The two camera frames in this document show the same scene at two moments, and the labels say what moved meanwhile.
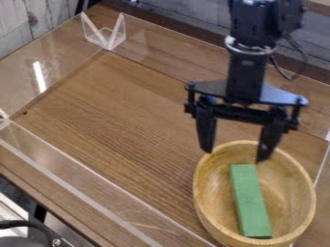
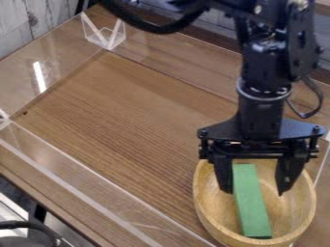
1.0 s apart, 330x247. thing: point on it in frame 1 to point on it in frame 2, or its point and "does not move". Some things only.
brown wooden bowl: (287, 186) does not move
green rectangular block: (251, 202) does not move
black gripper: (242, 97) to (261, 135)
